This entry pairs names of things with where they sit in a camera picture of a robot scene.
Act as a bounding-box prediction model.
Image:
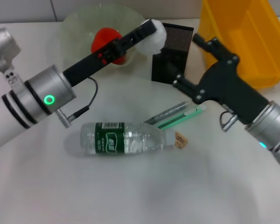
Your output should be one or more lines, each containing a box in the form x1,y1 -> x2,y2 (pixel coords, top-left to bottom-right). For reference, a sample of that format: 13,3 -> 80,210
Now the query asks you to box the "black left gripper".
62,19 -> 159,88

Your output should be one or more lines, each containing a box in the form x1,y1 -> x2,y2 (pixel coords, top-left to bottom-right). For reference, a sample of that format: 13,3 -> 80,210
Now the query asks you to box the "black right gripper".
173,33 -> 271,125

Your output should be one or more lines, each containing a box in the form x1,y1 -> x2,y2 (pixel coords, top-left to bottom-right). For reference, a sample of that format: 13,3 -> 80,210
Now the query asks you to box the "white paper ball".
134,19 -> 167,56

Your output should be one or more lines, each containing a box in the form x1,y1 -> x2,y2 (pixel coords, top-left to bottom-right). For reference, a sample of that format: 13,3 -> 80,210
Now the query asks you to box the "mint green utility knife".
156,104 -> 207,130

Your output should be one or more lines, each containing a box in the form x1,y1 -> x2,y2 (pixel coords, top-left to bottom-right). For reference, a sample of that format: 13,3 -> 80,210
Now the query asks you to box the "green label water bottle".
80,121 -> 175,157

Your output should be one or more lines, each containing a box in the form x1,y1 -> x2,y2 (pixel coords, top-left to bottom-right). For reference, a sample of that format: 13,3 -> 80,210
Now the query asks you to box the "black mesh pen holder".
151,22 -> 195,87

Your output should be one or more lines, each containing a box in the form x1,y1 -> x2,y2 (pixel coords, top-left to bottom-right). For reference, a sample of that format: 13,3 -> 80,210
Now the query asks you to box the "red-orange fruit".
91,27 -> 129,66

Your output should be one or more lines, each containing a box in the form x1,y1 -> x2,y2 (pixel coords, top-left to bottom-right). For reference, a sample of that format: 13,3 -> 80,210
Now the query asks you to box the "grey marker pen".
143,100 -> 192,126

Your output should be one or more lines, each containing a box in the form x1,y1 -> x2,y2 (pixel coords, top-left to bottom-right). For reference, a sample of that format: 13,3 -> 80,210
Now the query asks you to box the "tan eraser block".
174,130 -> 189,149

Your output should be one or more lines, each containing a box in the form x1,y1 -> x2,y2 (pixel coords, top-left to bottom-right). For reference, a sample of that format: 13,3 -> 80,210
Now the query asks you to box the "yellow plastic bin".
198,0 -> 280,91

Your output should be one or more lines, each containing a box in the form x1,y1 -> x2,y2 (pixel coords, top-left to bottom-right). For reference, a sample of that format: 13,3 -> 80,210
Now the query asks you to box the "clear wavy glass bowl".
57,3 -> 150,76

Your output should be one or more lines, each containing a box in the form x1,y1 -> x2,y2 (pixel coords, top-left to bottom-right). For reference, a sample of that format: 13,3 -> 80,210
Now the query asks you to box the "right gripper cable with plug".
219,110 -> 238,132

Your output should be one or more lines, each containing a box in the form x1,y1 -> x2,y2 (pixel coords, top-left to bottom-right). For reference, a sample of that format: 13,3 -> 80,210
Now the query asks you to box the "gripper cable with plug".
55,76 -> 98,129
219,110 -> 238,132

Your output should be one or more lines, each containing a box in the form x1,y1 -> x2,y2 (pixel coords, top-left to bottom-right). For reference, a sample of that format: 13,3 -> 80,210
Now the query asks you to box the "left gripper cable with plug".
55,76 -> 98,129

